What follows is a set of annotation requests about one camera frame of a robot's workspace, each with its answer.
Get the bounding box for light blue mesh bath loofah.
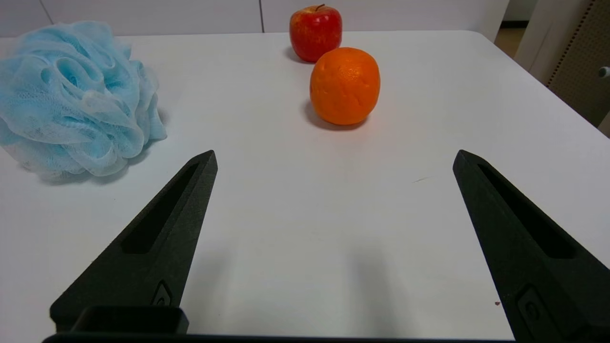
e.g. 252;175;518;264
0;21;168;181

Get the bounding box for orange fruit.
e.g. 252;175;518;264
310;47;381;126

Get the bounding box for white desk leg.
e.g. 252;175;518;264
514;0;591;87

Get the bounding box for red apple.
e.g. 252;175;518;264
289;4;343;63

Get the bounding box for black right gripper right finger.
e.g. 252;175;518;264
453;150;610;341

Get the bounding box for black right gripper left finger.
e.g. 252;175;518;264
50;150;218;333

